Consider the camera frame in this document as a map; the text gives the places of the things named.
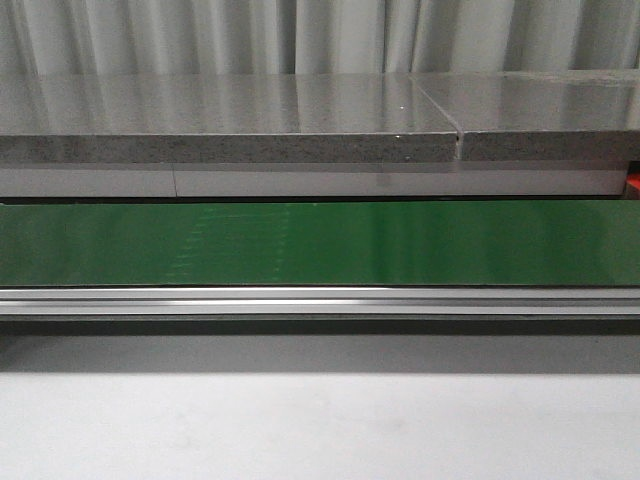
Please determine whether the white cabinet front panel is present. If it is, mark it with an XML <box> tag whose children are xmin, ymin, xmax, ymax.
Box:
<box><xmin>1</xmin><ymin>161</ymin><xmax>629</xmax><ymax>198</ymax></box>

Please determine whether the red plastic tray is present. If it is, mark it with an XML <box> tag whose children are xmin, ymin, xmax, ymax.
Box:
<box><xmin>623</xmin><ymin>172</ymin><xmax>640</xmax><ymax>200</ymax></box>

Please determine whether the green conveyor belt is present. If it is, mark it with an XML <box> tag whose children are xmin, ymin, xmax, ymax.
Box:
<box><xmin>1</xmin><ymin>200</ymin><xmax>639</xmax><ymax>287</ymax></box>

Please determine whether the aluminium conveyor frame rail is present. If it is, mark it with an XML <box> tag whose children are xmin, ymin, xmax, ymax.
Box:
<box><xmin>1</xmin><ymin>286</ymin><xmax>639</xmax><ymax>317</ymax></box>

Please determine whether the grey speckled right countertop slab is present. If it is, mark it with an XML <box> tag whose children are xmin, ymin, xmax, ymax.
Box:
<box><xmin>411</xmin><ymin>70</ymin><xmax>639</xmax><ymax>164</ymax></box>

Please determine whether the grey pleated curtain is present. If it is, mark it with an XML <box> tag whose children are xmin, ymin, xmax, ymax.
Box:
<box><xmin>1</xmin><ymin>1</ymin><xmax>639</xmax><ymax>75</ymax></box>

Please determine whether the grey speckled countertop slab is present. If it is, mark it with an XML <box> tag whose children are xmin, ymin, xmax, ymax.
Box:
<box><xmin>1</xmin><ymin>74</ymin><xmax>457</xmax><ymax>164</ymax></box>
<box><xmin>411</xmin><ymin>70</ymin><xmax>639</xmax><ymax>164</ymax></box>

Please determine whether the grey speckled left countertop slab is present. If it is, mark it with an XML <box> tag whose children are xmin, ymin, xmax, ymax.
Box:
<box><xmin>1</xmin><ymin>74</ymin><xmax>457</xmax><ymax>164</ymax></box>

